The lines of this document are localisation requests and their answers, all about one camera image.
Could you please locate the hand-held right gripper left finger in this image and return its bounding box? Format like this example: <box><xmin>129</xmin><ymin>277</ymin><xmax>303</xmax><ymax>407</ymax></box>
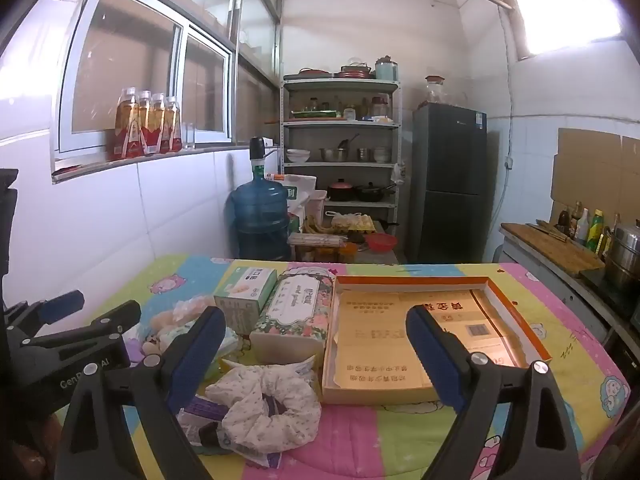
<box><xmin>54</xmin><ymin>305</ymin><xmax>228</xmax><ymax>480</ymax></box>

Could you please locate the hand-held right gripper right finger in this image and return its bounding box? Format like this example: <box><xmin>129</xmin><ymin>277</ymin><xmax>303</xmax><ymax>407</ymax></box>
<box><xmin>405</xmin><ymin>304</ymin><xmax>583</xmax><ymax>480</ymax></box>

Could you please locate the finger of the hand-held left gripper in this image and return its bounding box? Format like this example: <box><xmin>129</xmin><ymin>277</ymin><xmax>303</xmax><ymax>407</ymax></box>
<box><xmin>5</xmin><ymin>289</ymin><xmax>85</xmax><ymax>333</ymax></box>
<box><xmin>22</xmin><ymin>300</ymin><xmax>142</xmax><ymax>356</ymax></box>

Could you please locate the beige plush bear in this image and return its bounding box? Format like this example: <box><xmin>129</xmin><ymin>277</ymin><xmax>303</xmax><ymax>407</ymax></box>
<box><xmin>142</xmin><ymin>310</ymin><xmax>201</xmax><ymax>361</ymax></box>

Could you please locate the orange-rimmed cardboard box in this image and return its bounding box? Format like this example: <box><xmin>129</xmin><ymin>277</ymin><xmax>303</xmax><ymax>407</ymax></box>
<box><xmin>320</xmin><ymin>274</ymin><xmax>553</xmax><ymax>406</ymax></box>

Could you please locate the purple white packet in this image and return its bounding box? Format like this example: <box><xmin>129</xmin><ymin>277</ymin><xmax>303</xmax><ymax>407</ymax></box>
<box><xmin>177</xmin><ymin>392</ymin><xmax>283</xmax><ymax>468</ymax></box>

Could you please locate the white plastic packet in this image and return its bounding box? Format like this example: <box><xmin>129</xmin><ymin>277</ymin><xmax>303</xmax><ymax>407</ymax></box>
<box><xmin>220</xmin><ymin>355</ymin><xmax>318</xmax><ymax>396</ymax></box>

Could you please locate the white floral scrunchie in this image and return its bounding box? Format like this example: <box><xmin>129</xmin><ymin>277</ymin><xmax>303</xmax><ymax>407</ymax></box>
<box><xmin>205</xmin><ymin>362</ymin><xmax>323</xmax><ymax>456</ymax></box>

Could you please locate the green white carton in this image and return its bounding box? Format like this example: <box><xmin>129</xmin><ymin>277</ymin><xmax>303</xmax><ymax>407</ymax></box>
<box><xmin>214</xmin><ymin>266</ymin><xmax>278</xmax><ymax>336</ymax></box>

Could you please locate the floral tissue pack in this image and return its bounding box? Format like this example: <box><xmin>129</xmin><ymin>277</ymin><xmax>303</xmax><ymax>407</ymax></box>
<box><xmin>249</xmin><ymin>267</ymin><xmax>337</xmax><ymax>366</ymax></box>

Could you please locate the red plastic basin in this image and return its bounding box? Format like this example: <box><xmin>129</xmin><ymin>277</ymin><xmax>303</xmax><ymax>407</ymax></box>
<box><xmin>366</xmin><ymin>232</ymin><xmax>399</xmax><ymax>253</ymax></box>

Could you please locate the grey kitchen counter cabinet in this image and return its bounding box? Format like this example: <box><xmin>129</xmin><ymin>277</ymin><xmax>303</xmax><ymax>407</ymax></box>
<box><xmin>500</xmin><ymin>225</ymin><xmax>640</xmax><ymax>376</ymax></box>

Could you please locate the bag of eggs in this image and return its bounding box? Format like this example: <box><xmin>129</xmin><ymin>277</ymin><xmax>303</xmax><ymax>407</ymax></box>
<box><xmin>330</xmin><ymin>211</ymin><xmax>376</xmax><ymax>233</ymax></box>

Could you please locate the blue water jug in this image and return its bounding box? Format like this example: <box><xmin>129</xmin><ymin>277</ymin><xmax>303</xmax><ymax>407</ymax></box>
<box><xmin>230</xmin><ymin>172</ymin><xmax>291</xmax><ymax>261</ymax></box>

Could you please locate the wooden cutting board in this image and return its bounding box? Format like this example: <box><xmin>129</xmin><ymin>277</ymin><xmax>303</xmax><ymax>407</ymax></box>
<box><xmin>501</xmin><ymin>222</ymin><xmax>606</xmax><ymax>278</ymax></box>

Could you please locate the wrapped noodle bundle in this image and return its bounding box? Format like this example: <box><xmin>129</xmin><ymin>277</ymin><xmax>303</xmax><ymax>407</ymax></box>
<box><xmin>289</xmin><ymin>232</ymin><xmax>346</xmax><ymax>248</ymax></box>

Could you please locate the dark refrigerator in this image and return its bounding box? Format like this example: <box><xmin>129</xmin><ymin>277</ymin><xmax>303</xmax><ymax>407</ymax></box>
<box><xmin>406</xmin><ymin>102</ymin><xmax>488</xmax><ymax>263</ymax></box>

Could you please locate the black wok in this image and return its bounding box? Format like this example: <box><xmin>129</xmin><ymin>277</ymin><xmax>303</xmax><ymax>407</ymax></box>
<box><xmin>354</xmin><ymin>182</ymin><xmax>398</xmax><ymax>203</ymax></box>

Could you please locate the black pot with red lid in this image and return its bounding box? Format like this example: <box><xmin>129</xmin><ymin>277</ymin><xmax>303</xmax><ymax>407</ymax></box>
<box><xmin>327</xmin><ymin>178</ymin><xmax>356</xmax><ymax>202</ymax></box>

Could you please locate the black induction cooker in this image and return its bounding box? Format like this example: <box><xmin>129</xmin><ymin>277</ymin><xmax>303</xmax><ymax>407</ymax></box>
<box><xmin>580</xmin><ymin>267</ymin><xmax>640</xmax><ymax>321</ymax></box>

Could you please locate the white bottle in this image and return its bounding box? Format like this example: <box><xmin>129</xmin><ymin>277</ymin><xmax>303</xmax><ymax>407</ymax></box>
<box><xmin>575</xmin><ymin>207</ymin><xmax>591</xmax><ymax>246</ymax></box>

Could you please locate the white sack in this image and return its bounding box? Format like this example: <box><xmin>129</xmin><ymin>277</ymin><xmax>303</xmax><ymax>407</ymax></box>
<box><xmin>280</xmin><ymin>174</ymin><xmax>318</xmax><ymax>211</ymax></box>

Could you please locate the green bottle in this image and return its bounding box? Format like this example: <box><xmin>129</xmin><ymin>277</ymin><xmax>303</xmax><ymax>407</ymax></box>
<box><xmin>586</xmin><ymin>208</ymin><xmax>605</xmax><ymax>253</ymax></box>

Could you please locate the black water pump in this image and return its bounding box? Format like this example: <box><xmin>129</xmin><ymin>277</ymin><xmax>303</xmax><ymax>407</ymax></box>
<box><xmin>248</xmin><ymin>136</ymin><xmax>276</xmax><ymax>163</ymax></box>

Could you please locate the steel steamer pot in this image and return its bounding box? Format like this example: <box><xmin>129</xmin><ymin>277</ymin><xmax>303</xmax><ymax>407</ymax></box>
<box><xmin>602</xmin><ymin>220</ymin><xmax>640</xmax><ymax>291</ymax></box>

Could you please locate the cardboard sheet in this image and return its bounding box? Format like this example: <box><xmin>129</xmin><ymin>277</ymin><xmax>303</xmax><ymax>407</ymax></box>
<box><xmin>550</xmin><ymin>127</ymin><xmax>640</xmax><ymax>233</ymax></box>

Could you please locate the sliding window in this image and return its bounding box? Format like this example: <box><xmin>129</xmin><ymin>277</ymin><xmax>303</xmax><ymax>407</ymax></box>
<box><xmin>52</xmin><ymin>0</ymin><xmax>236</xmax><ymax>156</ymax></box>

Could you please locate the grey metal shelving unit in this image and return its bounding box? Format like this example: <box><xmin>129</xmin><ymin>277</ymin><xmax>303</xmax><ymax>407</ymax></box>
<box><xmin>280</xmin><ymin>74</ymin><xmax>402</xmax><ymax>241</ymax></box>

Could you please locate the glass jar with red lid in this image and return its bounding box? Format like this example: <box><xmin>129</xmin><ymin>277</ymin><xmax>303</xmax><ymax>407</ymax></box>
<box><xmin>425</xmin><ymin>75</ymin><xmax>447</xmax><ymax>106</ymax></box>

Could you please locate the teal canister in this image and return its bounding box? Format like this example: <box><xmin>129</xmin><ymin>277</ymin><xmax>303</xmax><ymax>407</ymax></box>
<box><xmin>375</xmin><ymin>56</ymin><xmax>399</xmax><ymax>82</ymax></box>

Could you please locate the red pot with glass lid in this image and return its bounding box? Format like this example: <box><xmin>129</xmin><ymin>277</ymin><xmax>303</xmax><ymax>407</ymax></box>
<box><xmin>340</xmin><ymin>57</ymin><xmax>373</xmax><ymax>79</ymax></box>

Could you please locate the small skylight window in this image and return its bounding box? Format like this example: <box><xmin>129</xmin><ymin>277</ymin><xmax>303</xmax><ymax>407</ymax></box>
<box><xmin>500</xmin><ymin>0</ymin><xmax>628</xmax><ymax>61</ymax></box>

